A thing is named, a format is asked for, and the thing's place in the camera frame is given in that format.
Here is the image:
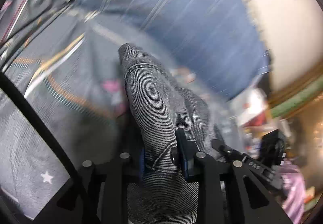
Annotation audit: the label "pink grey garment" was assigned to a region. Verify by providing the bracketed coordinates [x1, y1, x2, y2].
[278, 160, 306, 223]

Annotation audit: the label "white paper shopping bag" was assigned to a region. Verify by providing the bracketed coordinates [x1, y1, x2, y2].
[229, 87, 268, 126]

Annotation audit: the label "red plastic bag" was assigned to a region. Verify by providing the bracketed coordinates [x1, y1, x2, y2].
[243, 111, 267, 127]

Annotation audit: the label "grey denim pants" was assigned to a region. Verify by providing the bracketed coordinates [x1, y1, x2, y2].
[118, 43, 220, 223]

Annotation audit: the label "grey patterned bed sheet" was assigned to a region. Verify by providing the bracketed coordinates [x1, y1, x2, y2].
[1, 0, 227, 166]

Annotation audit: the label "blue plaid pillow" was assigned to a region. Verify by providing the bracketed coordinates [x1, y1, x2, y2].
[81, 0, 270, 98]

